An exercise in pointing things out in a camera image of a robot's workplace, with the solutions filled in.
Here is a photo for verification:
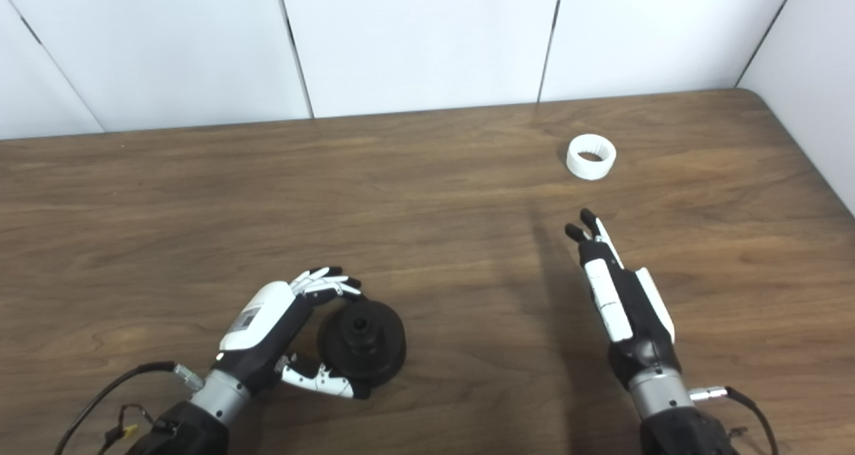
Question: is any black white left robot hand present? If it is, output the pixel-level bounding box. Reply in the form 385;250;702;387
214;266;371;400

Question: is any round black stepped part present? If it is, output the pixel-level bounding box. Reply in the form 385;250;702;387
317;297;407;388

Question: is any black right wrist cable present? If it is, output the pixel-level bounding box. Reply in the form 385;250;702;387
688;386;779;455

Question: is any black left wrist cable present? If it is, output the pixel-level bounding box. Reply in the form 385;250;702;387
53;361;204;455

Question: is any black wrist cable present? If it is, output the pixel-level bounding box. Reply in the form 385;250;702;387
53;361;204;455
688;386;779;455

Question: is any thin wire with yellow plug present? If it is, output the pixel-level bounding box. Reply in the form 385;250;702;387
100;404;158;455

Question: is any white toothed ring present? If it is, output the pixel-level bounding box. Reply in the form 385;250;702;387
566;134;617;181

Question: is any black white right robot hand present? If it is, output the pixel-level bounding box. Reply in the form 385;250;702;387
565;208;682;390

